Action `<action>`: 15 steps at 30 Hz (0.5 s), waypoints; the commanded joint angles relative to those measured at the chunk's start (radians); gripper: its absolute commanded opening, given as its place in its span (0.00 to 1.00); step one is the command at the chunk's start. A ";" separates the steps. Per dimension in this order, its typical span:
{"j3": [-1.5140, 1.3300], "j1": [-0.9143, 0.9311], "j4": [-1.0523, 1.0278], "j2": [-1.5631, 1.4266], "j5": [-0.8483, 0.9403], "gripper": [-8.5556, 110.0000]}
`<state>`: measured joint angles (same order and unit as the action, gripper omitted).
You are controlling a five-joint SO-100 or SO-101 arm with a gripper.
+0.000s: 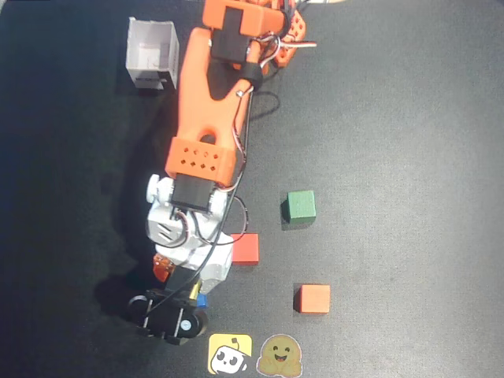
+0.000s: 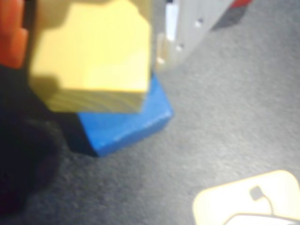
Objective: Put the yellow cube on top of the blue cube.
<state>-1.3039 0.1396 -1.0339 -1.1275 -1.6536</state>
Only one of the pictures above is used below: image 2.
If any black felt mat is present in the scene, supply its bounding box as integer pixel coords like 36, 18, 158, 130
0, 0, 300, 225

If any red wooden cube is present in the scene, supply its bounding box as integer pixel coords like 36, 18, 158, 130
230, 0, 254, 8

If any yellow wooden cube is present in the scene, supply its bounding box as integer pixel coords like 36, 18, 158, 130
29, 0, 155, 113

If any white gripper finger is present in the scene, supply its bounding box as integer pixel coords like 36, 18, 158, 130
151, 0, 237, 71

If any blue wooden cube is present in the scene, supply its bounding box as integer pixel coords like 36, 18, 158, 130
76, 72, 175, 158

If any yellow robot face sticker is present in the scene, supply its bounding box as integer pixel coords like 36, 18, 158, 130
192, 169, 300, 225

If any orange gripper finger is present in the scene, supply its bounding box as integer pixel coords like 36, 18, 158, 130
0, 0, 30, 69

